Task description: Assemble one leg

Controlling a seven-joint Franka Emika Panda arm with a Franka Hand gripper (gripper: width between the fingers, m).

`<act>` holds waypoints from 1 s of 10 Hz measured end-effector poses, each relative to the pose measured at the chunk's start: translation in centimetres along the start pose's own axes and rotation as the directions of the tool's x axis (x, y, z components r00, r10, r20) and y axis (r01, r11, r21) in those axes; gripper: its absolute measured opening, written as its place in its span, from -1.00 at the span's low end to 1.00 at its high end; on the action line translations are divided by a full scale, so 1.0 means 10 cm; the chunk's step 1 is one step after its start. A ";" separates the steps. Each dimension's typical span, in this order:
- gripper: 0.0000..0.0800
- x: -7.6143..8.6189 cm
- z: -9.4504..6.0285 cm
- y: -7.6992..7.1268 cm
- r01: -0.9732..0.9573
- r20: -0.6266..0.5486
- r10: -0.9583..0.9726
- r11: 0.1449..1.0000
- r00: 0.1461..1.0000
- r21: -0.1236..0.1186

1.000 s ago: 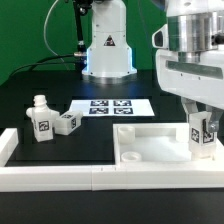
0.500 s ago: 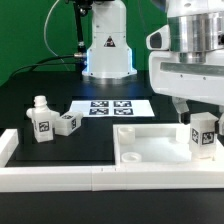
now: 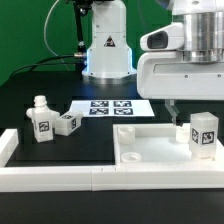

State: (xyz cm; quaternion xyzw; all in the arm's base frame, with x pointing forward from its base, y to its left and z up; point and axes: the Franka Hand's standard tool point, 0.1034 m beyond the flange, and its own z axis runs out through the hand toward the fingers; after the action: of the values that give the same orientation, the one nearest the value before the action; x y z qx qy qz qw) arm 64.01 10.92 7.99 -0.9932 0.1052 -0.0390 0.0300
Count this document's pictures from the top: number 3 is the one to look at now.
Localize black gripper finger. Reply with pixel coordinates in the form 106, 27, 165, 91
165, 99, 182, 126

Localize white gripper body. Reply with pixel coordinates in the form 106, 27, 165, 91
137, 51, 224, 100

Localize white square tabletop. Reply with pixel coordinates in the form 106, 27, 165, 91
112, 123, 224, 165

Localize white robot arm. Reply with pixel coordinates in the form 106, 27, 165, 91
83, 0, 224, 117

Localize white sheet with tags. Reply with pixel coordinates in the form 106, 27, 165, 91
70, 100, 154, 117

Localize white U-shaped fence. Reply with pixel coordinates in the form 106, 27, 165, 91
0, 129, 224, 192

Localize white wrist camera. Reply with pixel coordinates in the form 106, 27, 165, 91
140, 22, 184, 51

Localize black cables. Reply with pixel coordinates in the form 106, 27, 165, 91
9, 54, 88, 81

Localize grey thin cable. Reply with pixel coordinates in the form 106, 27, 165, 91
43, 0, 73, 73

